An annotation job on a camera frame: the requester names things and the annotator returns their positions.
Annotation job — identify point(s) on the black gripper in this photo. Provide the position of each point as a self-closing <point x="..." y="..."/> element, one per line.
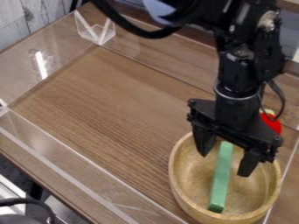
<point x="231" y="117"/>

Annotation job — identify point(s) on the green rectangular block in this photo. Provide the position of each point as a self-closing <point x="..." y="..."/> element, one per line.
<point x="220" y="180"/>

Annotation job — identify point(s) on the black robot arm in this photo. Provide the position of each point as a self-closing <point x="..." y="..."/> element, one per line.
<point x="245" y="29"/>

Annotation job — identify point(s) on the wooden bowl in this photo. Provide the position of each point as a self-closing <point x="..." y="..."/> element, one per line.
<point x="249" y="195"/>

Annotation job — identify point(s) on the red plush strawberry toy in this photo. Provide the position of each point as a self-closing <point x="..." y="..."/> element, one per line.
<point x="271" y="122"/>

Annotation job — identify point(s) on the black device with screw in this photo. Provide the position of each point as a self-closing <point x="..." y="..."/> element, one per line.
<point x="32" y="215"/>

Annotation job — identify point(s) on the clear acrylic tray wall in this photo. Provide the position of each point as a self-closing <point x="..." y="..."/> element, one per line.
<point x="89" y="189"/>

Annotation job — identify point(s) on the clear acrylic corner bracket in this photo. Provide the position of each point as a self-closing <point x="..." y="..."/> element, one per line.
<point x="98" y="34"/>

